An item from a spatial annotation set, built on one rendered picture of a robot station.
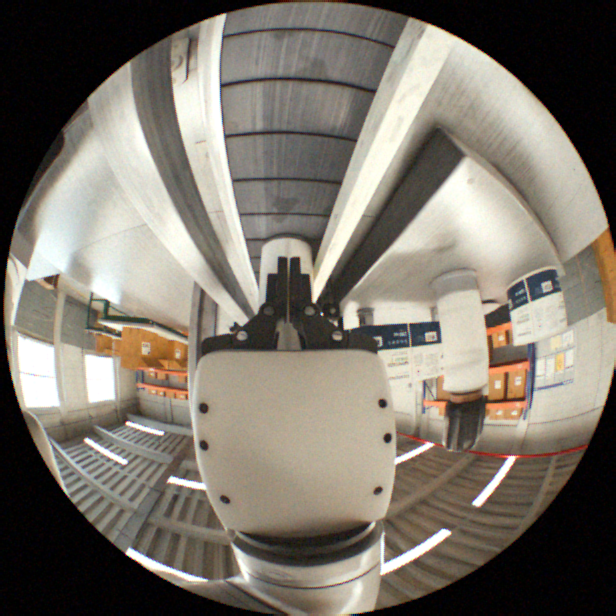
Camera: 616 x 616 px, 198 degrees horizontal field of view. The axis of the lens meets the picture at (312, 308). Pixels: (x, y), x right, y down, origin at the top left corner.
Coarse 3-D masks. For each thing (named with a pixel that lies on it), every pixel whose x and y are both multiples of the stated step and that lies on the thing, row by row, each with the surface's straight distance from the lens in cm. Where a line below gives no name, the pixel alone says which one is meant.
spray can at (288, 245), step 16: (272, 240) 20; (288, 240) 19; (304, 240) 20; (272, 256) 18; (288, 256) 18; (304, 256) 19; (272, 272) 18; (288, 272) 17; (304, 272) 18; (288, 288) 17; (288, 304) 16; (288, 320) 16; (288, 336) 16
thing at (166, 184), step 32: (128, 64) 4; (160, 64) 5; (96, 96) 5; (128, 96) 4; (160, 96) 5; (96, 128) 5; (128, 128) 4; (160, 128) 5; (128, 160) 5; (160, 160) 5; (128, 192) 5; (160, 192) 5; (192, 192) 6; (160, 224) 6; (192, 224) 6; (192, 256) 7; (224, 256) 9; (224, 288) 9
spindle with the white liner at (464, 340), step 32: (448, 288) 34; (448, 320) 33; (480, 320) 34; (448, 352) 34; (480, 352) 33; (448, 384) 34; (480, 384) 34; (448, 416) 35; (480, 416) 36; (448, 448) 38
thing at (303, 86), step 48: (240, 48) 12; (288, 48) 11; (336, 48) 11; (384, 48) 12; (240, 96) 12; (288, 96) 12; (336, 96) 12; (240, 144) 13; (288, 144) 13; (336, 144) 13; (240, 192) 16; (288, 192) 15; (336, 192) 16
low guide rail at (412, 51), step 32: (416, 32) 10; (416, 64) 9; (384, 96) 9; (416, 96) 9; (384, 128) 9; (352, 160) 11; (384, 160) 10; (352, 192) 11; (352, 224) 13; (320, 256) 18; (320, 288) 23
